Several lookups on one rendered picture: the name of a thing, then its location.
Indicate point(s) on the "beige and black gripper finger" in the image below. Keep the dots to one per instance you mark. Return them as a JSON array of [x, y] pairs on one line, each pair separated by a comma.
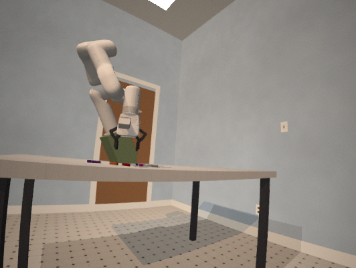
[[140, 139], [114, 137]]

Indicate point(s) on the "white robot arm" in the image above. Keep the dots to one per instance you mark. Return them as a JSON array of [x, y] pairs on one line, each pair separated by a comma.
[[99, 70]]

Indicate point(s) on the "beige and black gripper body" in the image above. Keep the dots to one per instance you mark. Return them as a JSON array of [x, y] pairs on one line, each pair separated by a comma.
[[134, 129]]

